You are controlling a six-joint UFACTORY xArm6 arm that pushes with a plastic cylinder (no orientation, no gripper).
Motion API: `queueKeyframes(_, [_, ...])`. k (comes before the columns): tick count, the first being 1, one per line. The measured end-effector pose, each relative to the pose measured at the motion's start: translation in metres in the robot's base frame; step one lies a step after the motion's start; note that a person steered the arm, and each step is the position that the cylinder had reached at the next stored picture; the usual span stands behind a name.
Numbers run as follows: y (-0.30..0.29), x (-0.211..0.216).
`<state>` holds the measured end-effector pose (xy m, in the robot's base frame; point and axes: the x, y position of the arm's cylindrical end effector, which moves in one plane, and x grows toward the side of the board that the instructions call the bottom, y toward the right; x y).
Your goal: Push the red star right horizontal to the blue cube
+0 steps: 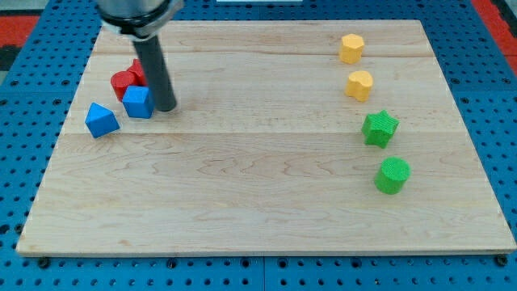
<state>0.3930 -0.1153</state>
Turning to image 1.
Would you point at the green star block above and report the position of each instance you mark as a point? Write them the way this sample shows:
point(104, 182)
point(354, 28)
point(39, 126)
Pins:
point(379, 128)

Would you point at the blue cube block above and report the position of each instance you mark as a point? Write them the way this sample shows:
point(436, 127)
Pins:
point(138, 102)

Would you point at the light wooden board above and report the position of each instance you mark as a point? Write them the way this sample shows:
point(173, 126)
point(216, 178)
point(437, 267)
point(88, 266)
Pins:
point(265, 155)

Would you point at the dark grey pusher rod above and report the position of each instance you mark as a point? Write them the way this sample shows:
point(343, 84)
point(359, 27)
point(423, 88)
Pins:
point(153, 63)

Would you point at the red cylinder block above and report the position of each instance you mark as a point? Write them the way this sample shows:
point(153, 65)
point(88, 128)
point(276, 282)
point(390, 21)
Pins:
point(120, 81)

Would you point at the green cylinder block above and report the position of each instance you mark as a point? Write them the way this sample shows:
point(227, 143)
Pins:
point(392, 175)

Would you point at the yellow heart block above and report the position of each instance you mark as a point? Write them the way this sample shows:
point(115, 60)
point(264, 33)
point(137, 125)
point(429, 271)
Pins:
point(359, 85)

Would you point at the yellow hexagon block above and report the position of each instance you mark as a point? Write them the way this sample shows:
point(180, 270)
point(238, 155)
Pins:
point(351, 48)

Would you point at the blue triangular block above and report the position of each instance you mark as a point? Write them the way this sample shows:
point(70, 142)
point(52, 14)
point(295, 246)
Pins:
point(100, 120)

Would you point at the red star block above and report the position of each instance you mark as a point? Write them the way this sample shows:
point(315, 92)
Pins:
point(136, 69)

